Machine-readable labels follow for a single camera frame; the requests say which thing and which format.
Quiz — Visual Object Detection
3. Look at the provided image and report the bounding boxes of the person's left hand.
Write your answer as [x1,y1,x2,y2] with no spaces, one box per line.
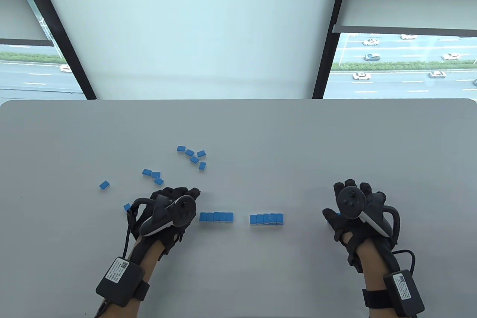
[130,186,202,257]

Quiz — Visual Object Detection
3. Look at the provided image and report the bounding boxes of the blue mahjong tiles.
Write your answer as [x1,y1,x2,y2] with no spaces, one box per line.
[99,146,207,214]

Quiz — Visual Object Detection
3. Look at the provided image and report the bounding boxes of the black window frame pillar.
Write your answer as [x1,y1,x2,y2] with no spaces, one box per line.
[312,0,354,99]
[15,0,98,100]

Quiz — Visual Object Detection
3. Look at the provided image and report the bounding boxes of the person's right hand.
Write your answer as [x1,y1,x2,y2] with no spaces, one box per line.
[323,179,402,274]

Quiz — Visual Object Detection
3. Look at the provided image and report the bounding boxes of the wide white roller blind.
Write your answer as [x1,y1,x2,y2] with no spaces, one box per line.
[33,0,343,99]

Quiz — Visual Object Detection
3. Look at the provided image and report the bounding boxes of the person's left forearm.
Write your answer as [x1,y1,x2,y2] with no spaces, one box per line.
[93,238,166,318]

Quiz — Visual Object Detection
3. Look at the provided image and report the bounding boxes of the black white handheld controller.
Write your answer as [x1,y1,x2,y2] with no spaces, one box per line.
[130,194,197,237]
[337,186,402,237]

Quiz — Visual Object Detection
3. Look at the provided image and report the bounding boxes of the person's right forearm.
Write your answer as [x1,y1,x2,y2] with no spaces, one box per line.
[357,240,412,318]

